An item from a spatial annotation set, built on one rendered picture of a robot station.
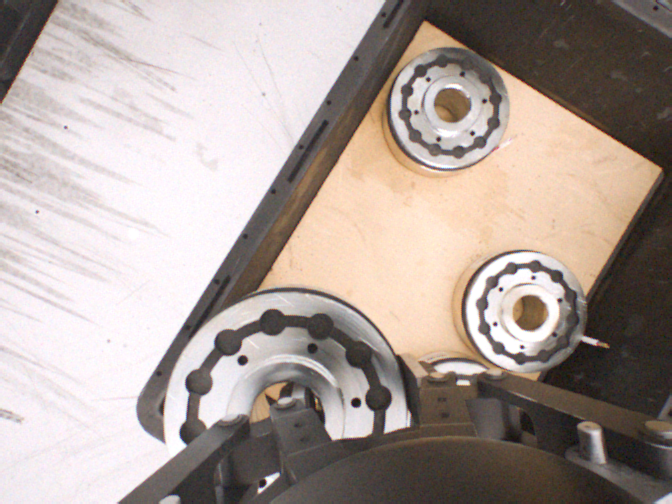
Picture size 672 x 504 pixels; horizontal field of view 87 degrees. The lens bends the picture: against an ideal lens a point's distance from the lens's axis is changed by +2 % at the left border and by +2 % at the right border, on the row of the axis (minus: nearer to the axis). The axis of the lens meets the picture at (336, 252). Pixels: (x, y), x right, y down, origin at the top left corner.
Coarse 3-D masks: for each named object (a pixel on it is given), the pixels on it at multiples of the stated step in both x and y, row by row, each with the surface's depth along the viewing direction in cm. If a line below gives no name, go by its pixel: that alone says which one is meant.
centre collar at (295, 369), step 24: (264, 360) 15; (288, 360) 14; (312, 360) 15; (240, 384) 14; (264, 384) 14; (312, 384) 14; (336, 384) 15; (240, 408) 14; (336, 408) 14; (336, 432) 14
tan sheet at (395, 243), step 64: (512, 128) 33; (576, 128) 33; (320, 192) 32; (384, 192) 32; (448, 192) 32; (512, 192) 33; (576, 192) 33; (640, 192) 33; (320, 256) 32; (384, 256) 32; (448, 256) 32; (576, 256) 33; (384, 320) 32; (448, 320) 32
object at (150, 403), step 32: (608, 0) 23; (640, 0) 23; (384, 32) 22; (352, 64) 22; (352, 96) 22; (320, 128) 24; (288, 160) 22; (288, 192) 22; (256, 224) 22; (224, 288) 23; (192, 320) 22; (160, 384) 22; (160, 416) 22
